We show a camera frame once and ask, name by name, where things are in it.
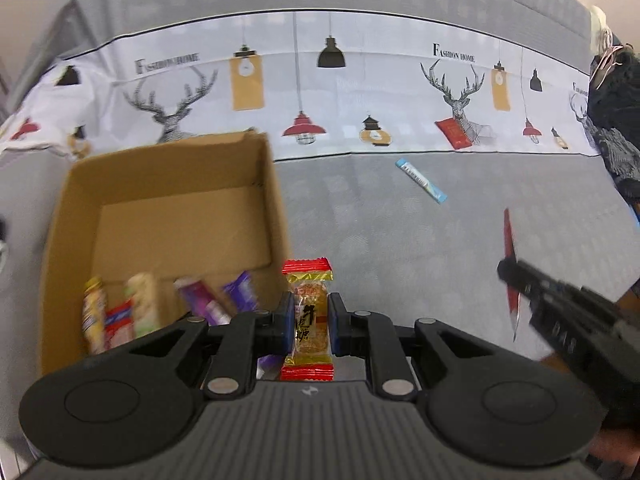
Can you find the light blue stick packet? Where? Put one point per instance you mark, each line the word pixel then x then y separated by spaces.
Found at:
pixel 421 181

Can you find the brown cardboard box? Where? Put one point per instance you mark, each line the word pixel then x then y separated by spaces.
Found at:
pixel 175 220

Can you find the dark clothing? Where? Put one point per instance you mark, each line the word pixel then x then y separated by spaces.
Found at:
pixel 617 120

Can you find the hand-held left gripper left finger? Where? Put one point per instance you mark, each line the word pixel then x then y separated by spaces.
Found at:
pixel 287 321

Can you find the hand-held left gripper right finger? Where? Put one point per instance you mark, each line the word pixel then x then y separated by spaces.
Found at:
pixel 336 322

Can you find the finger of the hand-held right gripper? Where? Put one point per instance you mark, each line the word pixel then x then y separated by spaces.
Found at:
pixel 525 277

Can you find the purple and white snack packet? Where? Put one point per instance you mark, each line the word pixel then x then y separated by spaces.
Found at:
pixel 202 300

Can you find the flat red packet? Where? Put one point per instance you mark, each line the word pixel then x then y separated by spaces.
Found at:
pixel 454 133

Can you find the red and gold candy packet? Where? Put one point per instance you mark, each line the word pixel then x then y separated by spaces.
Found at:
pixel 312 280

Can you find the beige snack packet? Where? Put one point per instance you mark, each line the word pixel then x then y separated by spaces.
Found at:
pixel 142 302

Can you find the purple snack bar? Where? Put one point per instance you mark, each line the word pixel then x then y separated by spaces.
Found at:
pixel 241 292

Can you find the printed grey bed sheet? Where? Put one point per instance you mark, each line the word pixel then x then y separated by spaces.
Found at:
pixel 350 85

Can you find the large red snack packet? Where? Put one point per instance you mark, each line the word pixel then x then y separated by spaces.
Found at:
pixel 509 240

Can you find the white cloth item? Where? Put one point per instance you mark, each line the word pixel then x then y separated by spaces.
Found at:
pixel 601 27

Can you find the yellow and white snack tube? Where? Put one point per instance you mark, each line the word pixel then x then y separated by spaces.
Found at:
pixel 94 315

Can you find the red and white snack packet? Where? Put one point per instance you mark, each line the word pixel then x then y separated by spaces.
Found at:
pixel 120 325

